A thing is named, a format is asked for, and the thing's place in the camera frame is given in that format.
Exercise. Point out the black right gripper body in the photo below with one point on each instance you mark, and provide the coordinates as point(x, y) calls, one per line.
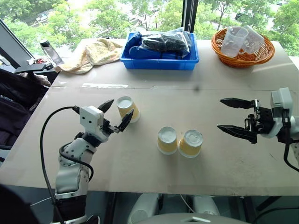
point(262, 119)

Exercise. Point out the black side shelf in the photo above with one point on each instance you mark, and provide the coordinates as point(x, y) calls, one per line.
point(30, 67)

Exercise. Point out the black slanted window frame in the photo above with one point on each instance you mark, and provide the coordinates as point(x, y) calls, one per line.
point(14, 44)

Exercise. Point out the orange wicker basket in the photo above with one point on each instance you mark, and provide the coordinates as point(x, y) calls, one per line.
point(245, 60)

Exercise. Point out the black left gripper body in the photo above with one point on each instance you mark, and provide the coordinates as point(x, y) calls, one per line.
point(109, 128)

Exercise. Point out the yellow paper cup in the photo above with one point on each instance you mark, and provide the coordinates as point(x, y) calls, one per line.
point(190, 144)
point(125, 103)
point(167, 137)

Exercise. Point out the dark clothing pile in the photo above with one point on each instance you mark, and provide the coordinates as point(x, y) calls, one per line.
point(16, 100)

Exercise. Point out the black window post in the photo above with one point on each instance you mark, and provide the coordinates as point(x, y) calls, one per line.
point(189, 16)

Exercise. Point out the white rounded robot leg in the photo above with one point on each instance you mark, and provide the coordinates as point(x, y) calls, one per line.
point(205, 205)
point(144, 207)

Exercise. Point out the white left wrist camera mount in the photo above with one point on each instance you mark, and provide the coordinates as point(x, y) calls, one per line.
point(91, 117)

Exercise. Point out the clear plastic measuring cup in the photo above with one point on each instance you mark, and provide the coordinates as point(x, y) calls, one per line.
point(254, 39)
point(233, 42)

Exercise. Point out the clear bag of black items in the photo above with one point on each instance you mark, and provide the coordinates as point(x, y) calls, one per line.
point(163, 42)

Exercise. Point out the pale yellow towel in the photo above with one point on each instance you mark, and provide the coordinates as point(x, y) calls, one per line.
point(98, 53)

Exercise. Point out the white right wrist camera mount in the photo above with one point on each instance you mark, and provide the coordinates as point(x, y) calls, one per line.
point(281, 100)

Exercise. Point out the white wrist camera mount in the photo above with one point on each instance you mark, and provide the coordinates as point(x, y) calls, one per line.
point(281, 100)
point(91, 117)

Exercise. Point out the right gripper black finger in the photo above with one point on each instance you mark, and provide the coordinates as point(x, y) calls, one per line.
point(236, 131)
point(236, 103)

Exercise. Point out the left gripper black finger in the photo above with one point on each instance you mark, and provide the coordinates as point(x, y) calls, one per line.
point(126, 121)
point(106, 106)

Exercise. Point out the blue plastic bin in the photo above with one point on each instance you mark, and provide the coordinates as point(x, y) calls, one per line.
point(158, 64)

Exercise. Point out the dark rounded shape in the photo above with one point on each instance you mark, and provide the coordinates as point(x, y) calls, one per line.
point(14, 205)

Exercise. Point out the blue plastic bags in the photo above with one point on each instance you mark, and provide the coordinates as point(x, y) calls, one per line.
point(133, 50)

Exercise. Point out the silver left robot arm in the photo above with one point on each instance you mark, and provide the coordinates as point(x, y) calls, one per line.
point(70, 172)

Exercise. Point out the clear water bottle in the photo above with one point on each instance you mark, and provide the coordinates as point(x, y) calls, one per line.
point(52, 54)

